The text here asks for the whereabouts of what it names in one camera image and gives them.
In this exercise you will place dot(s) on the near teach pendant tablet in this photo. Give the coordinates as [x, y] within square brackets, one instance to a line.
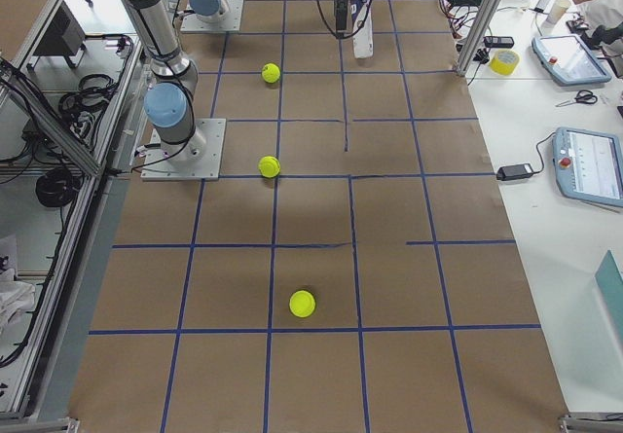
[588, 165]

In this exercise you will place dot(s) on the yellow tape roll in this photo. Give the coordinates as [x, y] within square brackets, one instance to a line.
[504, 62]

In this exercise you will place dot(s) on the teach pendant tablet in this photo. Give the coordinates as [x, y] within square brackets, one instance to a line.
[588, 165]
[568, 60]

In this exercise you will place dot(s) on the aluminium frame post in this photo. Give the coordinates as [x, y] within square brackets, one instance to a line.
[474, 38]

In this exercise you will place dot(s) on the black handled scissors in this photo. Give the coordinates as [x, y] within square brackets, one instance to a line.
[585, 97]

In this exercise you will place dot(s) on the brown paper mat blue grid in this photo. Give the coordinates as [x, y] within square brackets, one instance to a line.
[386, 209]

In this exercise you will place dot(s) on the blue white tennis ball can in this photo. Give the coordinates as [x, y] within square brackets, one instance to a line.
[362, 28]

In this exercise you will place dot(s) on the far teach pendant tablet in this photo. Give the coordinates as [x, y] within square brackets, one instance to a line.
[568, 60]

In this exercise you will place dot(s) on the tennis ball centre left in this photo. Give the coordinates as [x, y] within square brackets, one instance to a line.
[302, 303]

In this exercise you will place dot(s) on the person in white coat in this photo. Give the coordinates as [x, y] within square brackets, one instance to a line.
[604, 20]

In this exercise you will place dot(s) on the paper cup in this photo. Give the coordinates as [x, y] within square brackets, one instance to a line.
[558, 10]

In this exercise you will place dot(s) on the teal folder corner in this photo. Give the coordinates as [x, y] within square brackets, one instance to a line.
[609, 280]

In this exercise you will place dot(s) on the black remote phone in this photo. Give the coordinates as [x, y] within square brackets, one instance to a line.
[498, 42]

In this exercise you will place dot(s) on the tennis ball near far base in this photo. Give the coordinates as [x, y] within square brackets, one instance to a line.
[270, 73]

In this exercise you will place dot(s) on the black power adapter brick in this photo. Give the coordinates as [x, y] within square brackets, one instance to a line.
[514, 172]

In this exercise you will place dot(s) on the tennis ball with black print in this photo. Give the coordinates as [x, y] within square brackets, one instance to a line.
[269, 167]

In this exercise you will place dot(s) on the white crumpled cloth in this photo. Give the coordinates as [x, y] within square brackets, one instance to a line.
[17, 297]

